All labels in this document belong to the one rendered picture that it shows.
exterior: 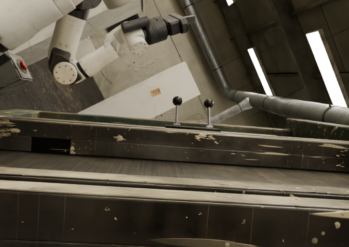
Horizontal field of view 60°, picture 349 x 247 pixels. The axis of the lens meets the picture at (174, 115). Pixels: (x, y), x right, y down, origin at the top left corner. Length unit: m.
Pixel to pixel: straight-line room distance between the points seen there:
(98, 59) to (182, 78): 3.71
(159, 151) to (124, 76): 8.47
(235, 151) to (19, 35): 0.50
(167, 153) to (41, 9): 0.39
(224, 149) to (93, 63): 0.59
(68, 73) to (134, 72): 8.07
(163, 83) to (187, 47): 4.62
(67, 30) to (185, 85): 3.80
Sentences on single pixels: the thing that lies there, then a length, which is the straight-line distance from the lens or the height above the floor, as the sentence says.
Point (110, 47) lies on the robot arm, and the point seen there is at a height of 1.31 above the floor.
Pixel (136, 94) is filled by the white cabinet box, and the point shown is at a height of 1.13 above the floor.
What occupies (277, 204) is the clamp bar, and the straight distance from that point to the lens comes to 0.24.
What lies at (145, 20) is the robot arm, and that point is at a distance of 1.09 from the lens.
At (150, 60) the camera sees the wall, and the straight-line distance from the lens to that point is 9.13.
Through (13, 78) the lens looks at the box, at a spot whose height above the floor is 0.90.
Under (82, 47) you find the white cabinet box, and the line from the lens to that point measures 6.03.
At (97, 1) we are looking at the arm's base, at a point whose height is 1.34.
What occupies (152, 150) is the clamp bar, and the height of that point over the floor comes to 1.31.
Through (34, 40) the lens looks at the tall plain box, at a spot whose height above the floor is 0.53.
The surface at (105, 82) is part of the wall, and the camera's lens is 9.19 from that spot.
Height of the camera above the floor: 1.37
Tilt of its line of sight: 2 degrees up
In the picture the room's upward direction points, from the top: 64 degrees clockwise
